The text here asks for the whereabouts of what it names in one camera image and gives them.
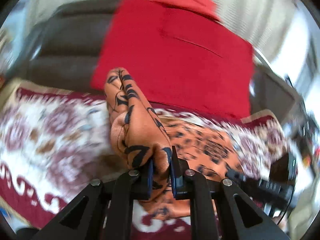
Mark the orange floral blouse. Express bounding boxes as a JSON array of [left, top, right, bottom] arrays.
[[104, 68, 242, 220]]

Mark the floral plush sofa blanket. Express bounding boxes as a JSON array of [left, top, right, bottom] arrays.
[[1, 79, 288, 228]]

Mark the large red cushion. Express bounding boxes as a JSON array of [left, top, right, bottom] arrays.
[[91, 0, 254, 118]]

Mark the dark brown leather sofa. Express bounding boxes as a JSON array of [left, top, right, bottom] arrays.
[[11, 0, 301, 123]]

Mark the beige dotted curtain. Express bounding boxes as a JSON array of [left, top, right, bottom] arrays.
[[26, 0, 319, 60]]

